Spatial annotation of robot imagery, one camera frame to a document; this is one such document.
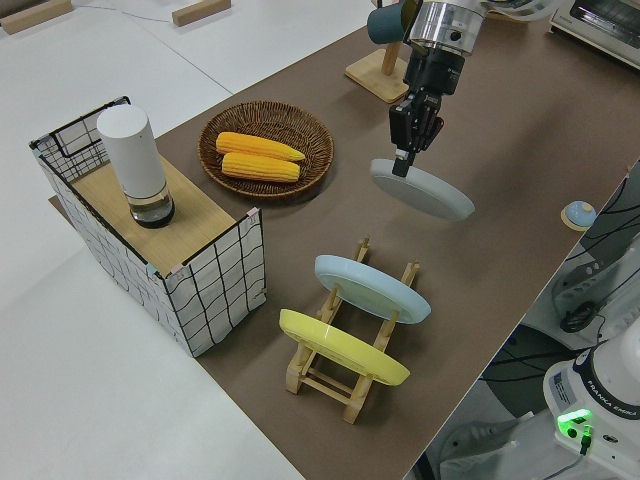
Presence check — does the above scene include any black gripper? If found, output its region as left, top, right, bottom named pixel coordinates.
left=389, top=43, right=469, bottom=179

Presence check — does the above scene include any gray plate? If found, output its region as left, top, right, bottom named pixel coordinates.
left=369, top=158, right=476, bottom=224

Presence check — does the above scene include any light blue plate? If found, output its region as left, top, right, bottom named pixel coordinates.
left=314, top=253, right=432, bottom=325

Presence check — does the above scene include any yellow plate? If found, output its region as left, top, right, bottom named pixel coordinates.
left=278, top=308, right=412, bottom=388

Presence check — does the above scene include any wooden plate rack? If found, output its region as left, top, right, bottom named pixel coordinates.
left=284, top=234, right=422, bottom=425

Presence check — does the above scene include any wooden mug tree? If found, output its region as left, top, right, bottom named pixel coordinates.
left=343, top=0, right=411, bottom=105

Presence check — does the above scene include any brown table mat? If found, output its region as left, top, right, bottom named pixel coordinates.
left=47, top=0, right=640, bottom=480

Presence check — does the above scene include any teal mug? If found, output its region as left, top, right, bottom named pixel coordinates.
left=367, top=0, right=420, bottom=45

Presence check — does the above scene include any brown wicker basket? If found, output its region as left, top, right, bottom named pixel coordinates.
left=198, top=101, right=335, bottom=201

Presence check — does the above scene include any yellow corn cob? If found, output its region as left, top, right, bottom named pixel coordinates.
left=215, top=131, right=307, bottom=163
left=220, top=152, right=302, bottom=184

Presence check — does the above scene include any white toaster oven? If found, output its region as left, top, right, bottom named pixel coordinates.
left=547, top=0, right=640, bottom=69

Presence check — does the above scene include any light wooden block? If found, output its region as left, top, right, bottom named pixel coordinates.
left=171, top=0, right=232, bottom=27
left=0, top=0, right=72, bottom=35

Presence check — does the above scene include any small cardboard box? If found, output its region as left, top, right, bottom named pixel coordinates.
left=28, top=94, right=266, bottom=359

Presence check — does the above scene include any white cylinder with glass base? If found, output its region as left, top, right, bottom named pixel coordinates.
left=96, top=104, right=177, bottom=230

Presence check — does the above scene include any black coiled cable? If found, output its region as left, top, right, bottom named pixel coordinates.
left=559, top=299, right=609, bottom=335

